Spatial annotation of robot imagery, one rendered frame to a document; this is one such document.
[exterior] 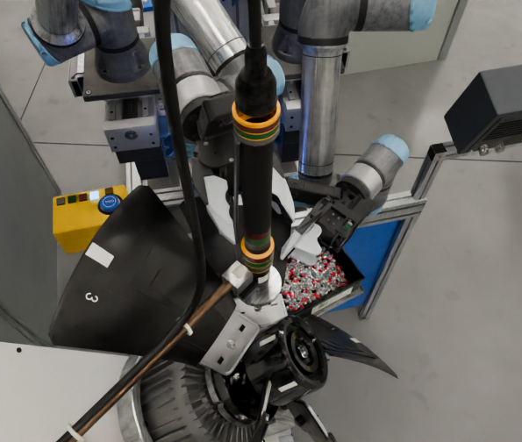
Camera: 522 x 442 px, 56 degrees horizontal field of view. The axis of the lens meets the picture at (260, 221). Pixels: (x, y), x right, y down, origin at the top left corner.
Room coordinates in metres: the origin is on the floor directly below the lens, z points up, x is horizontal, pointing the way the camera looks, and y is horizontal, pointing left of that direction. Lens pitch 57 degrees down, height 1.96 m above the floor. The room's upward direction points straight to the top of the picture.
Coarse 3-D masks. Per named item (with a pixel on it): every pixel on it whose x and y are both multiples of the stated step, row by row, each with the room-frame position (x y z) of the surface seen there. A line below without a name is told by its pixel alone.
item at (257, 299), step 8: (232, 264) 0.30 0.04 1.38; (240, 264) 0.30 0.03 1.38; (248, 272) 0.29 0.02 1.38; (272, 272) 0.34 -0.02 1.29; (224, 280) 0.29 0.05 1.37; (232, 280) 0.28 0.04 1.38; (240, 280) 0.28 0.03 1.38; (248, 280) 0.28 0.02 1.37; (256, 280) 0.29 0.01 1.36; (272, 280) 0.32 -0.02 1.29; (280, 280) 0.32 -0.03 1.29; (240, 288) 0.27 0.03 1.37; (248, 288) 0.28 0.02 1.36; (272, 288) 0.31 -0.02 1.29; (280, 288) 0.31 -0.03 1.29; (240, 296) 0.27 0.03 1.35; (248, 296) 0.28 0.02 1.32; (256, 296) 0.30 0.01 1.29; (264, 296) 0.30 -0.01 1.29; (272, 296) 0.30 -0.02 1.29; (248, 304) 0.28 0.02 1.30; (256, 304) 0.29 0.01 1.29; (264, 304) 0.29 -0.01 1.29
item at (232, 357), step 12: (228, 324) 0.26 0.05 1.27; (240, 324) 0.26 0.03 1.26; (252, 324) 0.27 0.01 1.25; (228, 336) 0.25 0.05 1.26; (240, 336) 0.25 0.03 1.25; (252, 336) 0.26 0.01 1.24; (216, 348) 0.23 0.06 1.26; (228, 348) 0.23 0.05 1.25; (240, 348) 0.24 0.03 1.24; (204, 360) 0.21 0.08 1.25; (216, 360) 0.22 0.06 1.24; (228, 360) 0.22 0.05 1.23; (228, 372) 0.21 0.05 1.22
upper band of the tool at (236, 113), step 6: (234, 102) 0.33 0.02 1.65; (234, 108) 0.32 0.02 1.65; (276, 108) 0.33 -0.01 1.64; (234, 114) 0.31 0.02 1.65; (240, 114) 0.34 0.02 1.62; (270, 114) 0.34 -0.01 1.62; (276, 114) 0.31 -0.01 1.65; (240, 120) 0.30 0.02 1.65; (270, 120) 0.30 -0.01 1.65; (246, 126) 0.30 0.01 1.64; (252, 126) 0.30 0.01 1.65; (258, 126) 0.30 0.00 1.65; (264, 126) 0.30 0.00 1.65; (246, 132) 0.30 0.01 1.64; (264, 132) 0.30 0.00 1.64
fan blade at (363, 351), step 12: (312, 324) 0.38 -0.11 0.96; (324, 324) 0.39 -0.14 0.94; (324, 336) 0.34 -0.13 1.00; (336, 336) 0.35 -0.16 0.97; (348, 336) 0.37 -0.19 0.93; (324, 348) 0.28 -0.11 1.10; (336, 348) 0.29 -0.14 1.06; (348, 348) 0.31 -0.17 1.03; (360, 348) 0.32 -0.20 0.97; (360, 360) 0.27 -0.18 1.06; (372, 360) 0.29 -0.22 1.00
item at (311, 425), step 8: (240, 312) 0.31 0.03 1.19; (240, 328) 0.26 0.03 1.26; (328, 360) 0.26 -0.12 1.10; (264, 392) 0.17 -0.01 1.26; (264, 400) 0.16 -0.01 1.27; (288, 408) 0.18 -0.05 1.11; (296, 408) 0.17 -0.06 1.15; (304, 408) 0.16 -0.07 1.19; (256, 416) 0.14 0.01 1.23; (296, 416) 0.17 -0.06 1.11; (304, 416) 0.16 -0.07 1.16; (312, 416) 0.15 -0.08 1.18; (256, 424) 0.13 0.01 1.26; (304, 424) 0.15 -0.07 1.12; (312, 424) 0.14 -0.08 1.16; (312, 432) 0.14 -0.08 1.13; (320, 432) 0.13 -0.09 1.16
